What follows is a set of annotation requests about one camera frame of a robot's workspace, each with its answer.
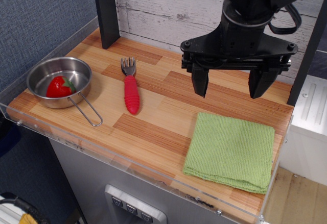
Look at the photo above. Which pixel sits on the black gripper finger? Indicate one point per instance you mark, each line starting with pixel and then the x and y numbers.
pixel 260 81
pixel 200 80

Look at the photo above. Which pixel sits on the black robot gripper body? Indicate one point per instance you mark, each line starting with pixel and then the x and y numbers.
pixel 239 43

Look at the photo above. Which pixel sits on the red toy strawberry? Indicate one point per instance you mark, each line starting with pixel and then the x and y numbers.
pixel 60 86

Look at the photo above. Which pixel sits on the small steel pan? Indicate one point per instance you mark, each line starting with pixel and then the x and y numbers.
pixel 76 70

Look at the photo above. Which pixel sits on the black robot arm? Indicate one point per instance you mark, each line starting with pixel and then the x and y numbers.
pixel 281 18

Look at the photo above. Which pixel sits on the green folded cloth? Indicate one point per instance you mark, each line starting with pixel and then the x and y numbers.
pixel 231 151

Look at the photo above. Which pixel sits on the white toy sink unit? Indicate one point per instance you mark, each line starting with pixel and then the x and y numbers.
pixel 304 152

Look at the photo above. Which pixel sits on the grey toy fridge dispenser panel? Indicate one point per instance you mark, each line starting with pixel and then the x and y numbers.
pixel 139 211

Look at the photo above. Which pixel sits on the clear acrylic table guard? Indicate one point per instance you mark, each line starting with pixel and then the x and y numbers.
pixel 143 154

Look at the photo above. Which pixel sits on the yellow black object bottom left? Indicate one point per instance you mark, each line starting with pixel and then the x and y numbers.
pixel 16 210

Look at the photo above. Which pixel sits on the dark right frame post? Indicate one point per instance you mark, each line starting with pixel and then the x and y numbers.
pixel 308 56

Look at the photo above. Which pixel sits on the dark frame post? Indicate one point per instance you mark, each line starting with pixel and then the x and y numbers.
pixel 108 22
pixel 308 56

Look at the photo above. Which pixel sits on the red handled toy fork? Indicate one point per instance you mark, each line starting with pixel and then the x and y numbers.
pixel 131 94

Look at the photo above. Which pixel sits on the dark left frame post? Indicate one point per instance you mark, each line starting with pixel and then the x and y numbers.
pixel 108 22

